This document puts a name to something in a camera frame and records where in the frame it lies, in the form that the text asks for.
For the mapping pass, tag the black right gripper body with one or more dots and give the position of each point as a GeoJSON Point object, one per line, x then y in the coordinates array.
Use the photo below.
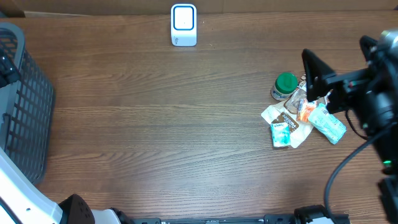
{"type": "Point", "coordinates": [342, 97]}

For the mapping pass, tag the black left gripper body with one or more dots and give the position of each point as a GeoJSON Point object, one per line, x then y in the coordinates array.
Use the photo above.
{"type": "Point", "coordinates": [12, 74]}

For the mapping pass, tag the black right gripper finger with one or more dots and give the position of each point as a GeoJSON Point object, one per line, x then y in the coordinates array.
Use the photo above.
{"type": "Point", "coordinates": [368, 47]}
{"type": "Point", "coordinates": [318, 75]}

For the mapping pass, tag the green lid Knorr jar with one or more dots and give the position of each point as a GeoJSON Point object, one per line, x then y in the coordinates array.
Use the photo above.
{"type": "Point", "coordinates": [285, 84]}

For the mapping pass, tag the orange tissue packet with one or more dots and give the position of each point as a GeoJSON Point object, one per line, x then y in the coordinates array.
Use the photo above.
{"type": "Point", "coordinates": [305, 108]}

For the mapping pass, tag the teal snack packet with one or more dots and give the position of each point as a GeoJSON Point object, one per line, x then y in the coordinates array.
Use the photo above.
{"type": "Point", "coordinates": [327, 124]}

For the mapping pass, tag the beige resealable pouch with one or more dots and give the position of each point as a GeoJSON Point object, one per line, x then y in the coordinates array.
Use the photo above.
{"type": "Point", "coordinates": [287, 111]}

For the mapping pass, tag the small green white box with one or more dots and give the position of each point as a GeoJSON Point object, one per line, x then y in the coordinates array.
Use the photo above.
{"type": "Point", "coordinates": [280, 134]}

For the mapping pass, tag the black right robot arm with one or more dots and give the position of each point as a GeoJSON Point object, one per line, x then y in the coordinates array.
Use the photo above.
{"type": "Point", "coordinates": [381, 132]}

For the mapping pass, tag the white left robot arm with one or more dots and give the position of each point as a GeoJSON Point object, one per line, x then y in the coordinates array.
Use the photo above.
{"type": "Point", "coordinates": [21, 202]}

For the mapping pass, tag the white barcode scanner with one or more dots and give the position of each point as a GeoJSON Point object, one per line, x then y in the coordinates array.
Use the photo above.
{"type": "Point", "coordinates": [183, 25]}

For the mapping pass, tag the black mesh basket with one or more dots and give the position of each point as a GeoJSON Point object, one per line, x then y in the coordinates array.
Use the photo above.
{"type": "Point", "coordinates": [26, 108]}

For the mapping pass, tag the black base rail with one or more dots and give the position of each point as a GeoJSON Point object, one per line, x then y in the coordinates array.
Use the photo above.
{"type": "Point", "coordinates": [314, 214]}

